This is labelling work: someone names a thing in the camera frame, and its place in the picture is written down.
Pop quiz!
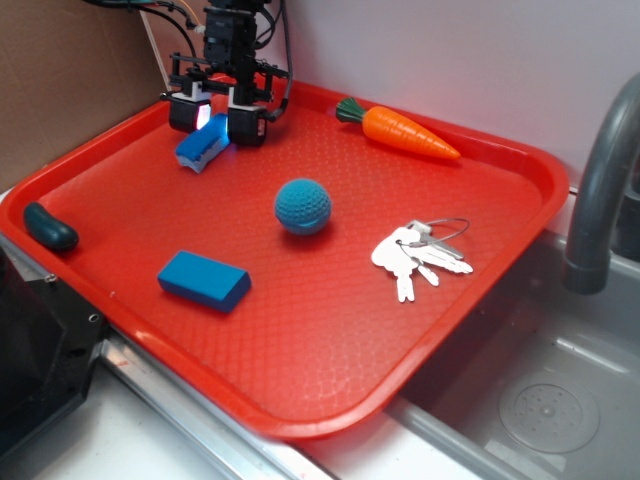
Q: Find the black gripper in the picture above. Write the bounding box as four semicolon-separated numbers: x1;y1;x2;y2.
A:
161;4;290;147

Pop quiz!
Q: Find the blue sponge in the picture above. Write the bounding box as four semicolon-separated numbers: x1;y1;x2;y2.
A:
175;113;230;173

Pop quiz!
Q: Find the teal knitted ball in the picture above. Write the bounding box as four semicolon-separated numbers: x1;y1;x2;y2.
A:
274;178;333;236

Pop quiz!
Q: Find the brown cardboard panel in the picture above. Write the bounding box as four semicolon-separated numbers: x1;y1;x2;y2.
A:
1;1;189;191

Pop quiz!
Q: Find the blue rectangular block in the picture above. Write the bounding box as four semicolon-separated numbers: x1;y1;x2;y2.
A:
157;251;252;313

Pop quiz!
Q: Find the orange toy carrot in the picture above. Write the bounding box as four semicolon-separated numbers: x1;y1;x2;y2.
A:
335;97;461;160

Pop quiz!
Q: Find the red plastic tray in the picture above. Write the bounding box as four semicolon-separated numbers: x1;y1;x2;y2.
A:
1;83;569;440

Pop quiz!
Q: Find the dark green toy pickle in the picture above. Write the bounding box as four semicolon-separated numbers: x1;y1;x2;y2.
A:
23;202;79;252

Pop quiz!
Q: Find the bunch of silver keys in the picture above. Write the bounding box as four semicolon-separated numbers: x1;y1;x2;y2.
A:
370;217;474;303

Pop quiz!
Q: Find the grey sink faucet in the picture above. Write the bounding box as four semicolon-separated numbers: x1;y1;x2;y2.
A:
562;75;639;295

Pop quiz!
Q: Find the grey sink basin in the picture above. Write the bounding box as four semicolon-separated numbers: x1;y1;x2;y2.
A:
388;233;639;479

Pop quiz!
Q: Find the round sink drain cover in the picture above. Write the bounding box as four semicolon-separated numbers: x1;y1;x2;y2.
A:
498;374;600;454

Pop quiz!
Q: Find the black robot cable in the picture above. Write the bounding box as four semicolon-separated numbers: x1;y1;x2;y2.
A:
269;0;295;124

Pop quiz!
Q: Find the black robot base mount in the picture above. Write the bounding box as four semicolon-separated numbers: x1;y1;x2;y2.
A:
1;251;106;459

